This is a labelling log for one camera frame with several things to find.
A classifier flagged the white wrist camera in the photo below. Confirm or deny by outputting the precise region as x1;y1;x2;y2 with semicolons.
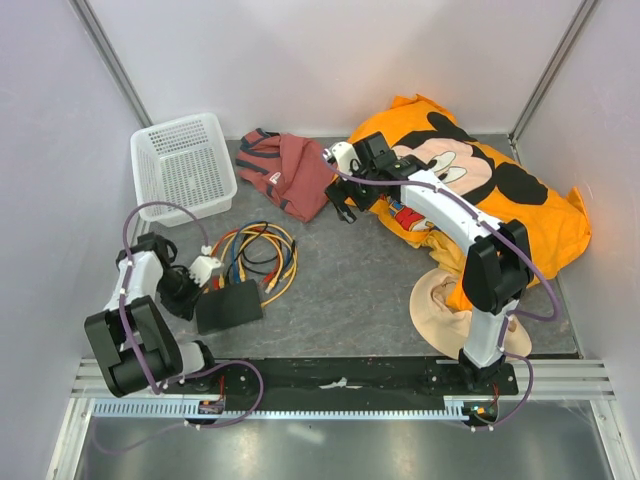
323;141;360;175
188;245;223;287

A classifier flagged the black network switch box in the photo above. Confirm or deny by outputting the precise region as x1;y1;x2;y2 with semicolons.
195;280;264;335

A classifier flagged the beige hat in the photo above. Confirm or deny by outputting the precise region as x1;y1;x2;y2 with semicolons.
409;269;532;368

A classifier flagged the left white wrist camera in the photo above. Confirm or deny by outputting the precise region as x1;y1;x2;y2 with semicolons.
188;245;223;287

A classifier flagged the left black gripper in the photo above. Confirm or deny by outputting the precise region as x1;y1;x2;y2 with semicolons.
155;268;207;322

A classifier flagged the white plastic basket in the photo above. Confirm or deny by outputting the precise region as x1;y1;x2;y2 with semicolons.
130;113;237;227

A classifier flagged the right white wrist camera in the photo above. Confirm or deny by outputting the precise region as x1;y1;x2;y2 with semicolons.
323;141;360;175

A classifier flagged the red ethernet cable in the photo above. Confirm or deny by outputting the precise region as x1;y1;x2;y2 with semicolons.
209;227;296;291

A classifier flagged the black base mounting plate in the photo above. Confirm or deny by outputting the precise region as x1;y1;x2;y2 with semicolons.
165;356;520;398

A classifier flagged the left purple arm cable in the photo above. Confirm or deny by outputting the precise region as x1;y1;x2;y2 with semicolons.
92;200;266;455

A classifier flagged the orange Mickey Mouse shirt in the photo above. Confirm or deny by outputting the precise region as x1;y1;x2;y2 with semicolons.
349;95;592;279

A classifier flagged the blue ethernet cable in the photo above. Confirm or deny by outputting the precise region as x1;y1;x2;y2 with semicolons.
227;222;294;286

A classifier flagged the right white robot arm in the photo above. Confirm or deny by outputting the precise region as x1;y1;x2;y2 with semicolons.
322;133;533;394

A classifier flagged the slotted metal cable duct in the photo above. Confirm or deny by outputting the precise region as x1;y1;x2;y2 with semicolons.
92;397;472;421

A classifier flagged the black ethernet cable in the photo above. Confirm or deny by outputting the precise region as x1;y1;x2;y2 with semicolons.
234;224;294;289

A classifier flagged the red folded shirt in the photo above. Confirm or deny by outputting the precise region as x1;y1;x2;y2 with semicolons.
235;128;334;223

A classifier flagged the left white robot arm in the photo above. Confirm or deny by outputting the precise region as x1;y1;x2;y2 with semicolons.
84;233;221;398

